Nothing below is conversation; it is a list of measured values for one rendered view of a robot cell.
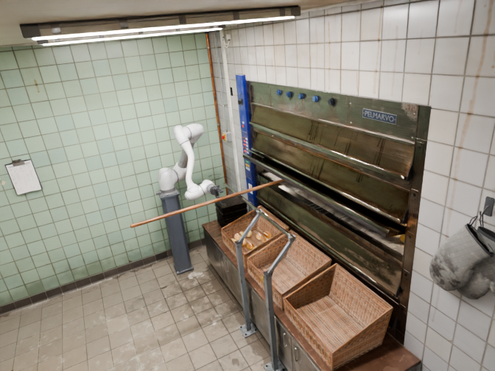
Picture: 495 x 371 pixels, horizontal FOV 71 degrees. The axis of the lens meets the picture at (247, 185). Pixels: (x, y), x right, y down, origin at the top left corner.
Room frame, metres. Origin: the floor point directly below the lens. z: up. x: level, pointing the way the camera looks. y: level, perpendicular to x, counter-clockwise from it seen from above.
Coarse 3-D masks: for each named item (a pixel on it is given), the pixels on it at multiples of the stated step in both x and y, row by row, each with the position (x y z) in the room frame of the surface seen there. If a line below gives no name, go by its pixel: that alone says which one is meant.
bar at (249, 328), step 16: (256, 208) 2.54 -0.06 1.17; (272, 224) 2.30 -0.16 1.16; (240, 240) 2.42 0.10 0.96; (240, 256) 2.40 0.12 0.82; (240, 272) 2.39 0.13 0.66; (272, 272) 2.00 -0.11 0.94; (240, 288) 2.43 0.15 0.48; (272, 304) 1.97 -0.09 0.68; (272, 320) 1.96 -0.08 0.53; (272, 336) 1.96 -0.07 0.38; (272, 352) 1.97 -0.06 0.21; (272, 368) 1.98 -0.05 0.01
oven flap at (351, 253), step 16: (272, 192) 3.08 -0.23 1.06; (272, 208) 2.96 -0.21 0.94; (288, 208) 2.79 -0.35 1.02; (304, 224) 2.54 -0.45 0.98; (320, 224) 2.39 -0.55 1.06; (320, 240) 2.32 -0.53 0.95; (336, 240) 2.20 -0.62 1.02; (352, 256) 2.02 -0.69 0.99; (368, 256) 1.92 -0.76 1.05; (368, 272) 1.87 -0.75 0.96; (384, 272) 1.78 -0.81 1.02; (400, 272) 1.69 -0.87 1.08; (384, 288) 1.71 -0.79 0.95
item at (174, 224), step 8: (168, 200) 3.38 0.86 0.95; (176, 200) 3.41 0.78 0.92; (168, 208) 3.38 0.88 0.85; (176, 208) 3.41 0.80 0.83; (176, 216) 3.40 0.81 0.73; (168, 224) 3.38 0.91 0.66; (176, 224) 3.39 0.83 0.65; (168, 232) 3.42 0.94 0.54; (176, 232) 3.39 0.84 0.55; (184, 232) 3.44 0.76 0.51; (176, 240) 3.38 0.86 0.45; (184, 240) 3.41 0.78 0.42; (176, 248) 3.38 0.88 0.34; (184, 248) 3.41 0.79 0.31; (176, 256) 3.37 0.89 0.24; (184, 256) 3.40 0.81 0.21; (176, 264) 3.38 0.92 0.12; (184, 264) 3.39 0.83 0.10; (176, 272) 3.37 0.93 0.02
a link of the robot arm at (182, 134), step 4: (176, 128) 3.26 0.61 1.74; (180, 128) 3.26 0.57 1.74; (184, 128) 3.28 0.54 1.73; (188, 128) 3.30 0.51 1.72; (176, 132) 3.23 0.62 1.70; (180, 132) 3.23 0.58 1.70; (184, 132) 3.25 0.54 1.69; (188, 132) 3.26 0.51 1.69; (176, 136) 3.23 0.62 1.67; (180, 136) 3.21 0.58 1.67; (184, 136) 3.22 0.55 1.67; (188, 136) 3.25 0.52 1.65; (180, 140) 3.20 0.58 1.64; (184, 140) 3.20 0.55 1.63; (188, 140) 3.22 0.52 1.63
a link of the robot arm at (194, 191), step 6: (180, 144) 3.20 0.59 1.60; (186, 144) 3.19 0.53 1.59; (186, 150) 3.17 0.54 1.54; (192, 150) 3.19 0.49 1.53; (192, 156) 3.16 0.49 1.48; (192, 162) 3.13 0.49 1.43; (192, 168) 3.11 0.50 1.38; (186, 174) 3.06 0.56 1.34; (186, 180) 3.04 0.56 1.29; (192, 186) 2.98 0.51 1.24; (198, 186) 3.01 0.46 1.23; (186, 192) 2.97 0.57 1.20; (192, 192) 2.95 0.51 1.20; (198, 192) 2.96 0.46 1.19; (186, 198) 2.97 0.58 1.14; (192, 198) 2.94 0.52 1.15
